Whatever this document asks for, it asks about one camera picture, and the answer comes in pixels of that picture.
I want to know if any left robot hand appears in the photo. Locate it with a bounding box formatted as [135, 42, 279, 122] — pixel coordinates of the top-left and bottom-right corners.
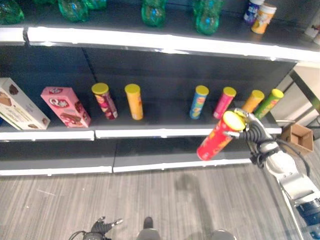
[90, 216, 124, 240]

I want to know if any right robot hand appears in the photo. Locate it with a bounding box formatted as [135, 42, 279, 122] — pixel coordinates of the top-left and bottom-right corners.
[223, 107, 281, 155]

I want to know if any red chips can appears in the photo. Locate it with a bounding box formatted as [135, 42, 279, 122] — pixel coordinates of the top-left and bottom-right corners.
[196, 110, 247, 162]

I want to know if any orange chips can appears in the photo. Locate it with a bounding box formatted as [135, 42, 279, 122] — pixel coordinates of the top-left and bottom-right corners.
[241, 89, 265, 114]
[124, 83, 144, 121]

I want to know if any green chips can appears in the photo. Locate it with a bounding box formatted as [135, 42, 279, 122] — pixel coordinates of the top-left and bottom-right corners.
[253, 88, 285, 120]

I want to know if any pink chips can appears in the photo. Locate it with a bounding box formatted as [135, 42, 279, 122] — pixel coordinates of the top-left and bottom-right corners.
[213, 86, 237, 120]

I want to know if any brown cardboard box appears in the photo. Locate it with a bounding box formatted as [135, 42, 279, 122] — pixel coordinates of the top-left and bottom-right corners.
[279, 122, 314, 157]

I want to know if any silver robot left leg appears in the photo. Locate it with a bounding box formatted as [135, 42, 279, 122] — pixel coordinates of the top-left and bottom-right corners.
[136, 216, 161, 240]

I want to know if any silver robot leg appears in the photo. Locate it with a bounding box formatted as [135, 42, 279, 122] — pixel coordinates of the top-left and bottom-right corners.
[211, 229, 237, 240]
[136, 216, 161, 240]

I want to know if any blue chips can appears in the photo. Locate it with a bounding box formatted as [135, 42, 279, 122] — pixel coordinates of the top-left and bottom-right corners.
[189, 85, 210, 120]

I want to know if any silver robot right leg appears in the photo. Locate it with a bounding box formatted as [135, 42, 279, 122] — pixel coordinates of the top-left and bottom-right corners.
[211, 229, 237, 240]

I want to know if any orange white cup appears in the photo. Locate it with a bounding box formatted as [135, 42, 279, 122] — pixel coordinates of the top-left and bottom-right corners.
[250, 2, 278, 35]

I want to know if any blue white cup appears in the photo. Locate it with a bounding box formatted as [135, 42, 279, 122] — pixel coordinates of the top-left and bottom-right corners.
[243, 0, 265, 25]

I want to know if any green plastic bottle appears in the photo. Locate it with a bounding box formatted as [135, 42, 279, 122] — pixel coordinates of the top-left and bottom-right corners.
[140, 0, 168, 28]
[0, 0, 25, 25]
[192, 0, 225, 36]
[57, 0, 90, 23]
[84, 0, 108, 11]

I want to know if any pink biscuit box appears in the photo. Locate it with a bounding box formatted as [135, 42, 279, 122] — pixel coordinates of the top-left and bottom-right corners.
[40, 86, 92, 129]

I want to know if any maroon chips can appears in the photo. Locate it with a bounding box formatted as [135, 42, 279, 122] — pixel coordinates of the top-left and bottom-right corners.
[91, 82, 119, 121]

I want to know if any dark store shelf unit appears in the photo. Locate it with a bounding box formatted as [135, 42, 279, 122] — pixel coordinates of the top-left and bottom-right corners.
[0, 0, 320, 177]

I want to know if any white biscuit box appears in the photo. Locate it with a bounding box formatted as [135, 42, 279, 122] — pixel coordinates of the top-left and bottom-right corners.
[0, 77, 51, 131]

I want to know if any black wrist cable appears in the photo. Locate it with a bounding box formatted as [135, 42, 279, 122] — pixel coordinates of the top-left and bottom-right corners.
[274, 137, 312, 177]

